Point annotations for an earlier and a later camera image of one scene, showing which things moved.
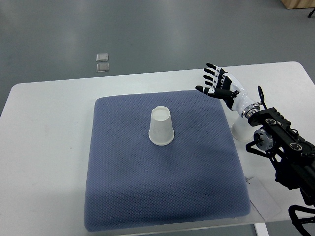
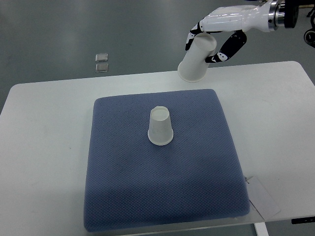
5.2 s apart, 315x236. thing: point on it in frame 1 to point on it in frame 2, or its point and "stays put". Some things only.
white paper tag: x=262 y=199 stays put
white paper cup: x=241 y=130 to x=193 y=68
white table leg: x=261 y=229 stays put
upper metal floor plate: x=102 y=57 stays put
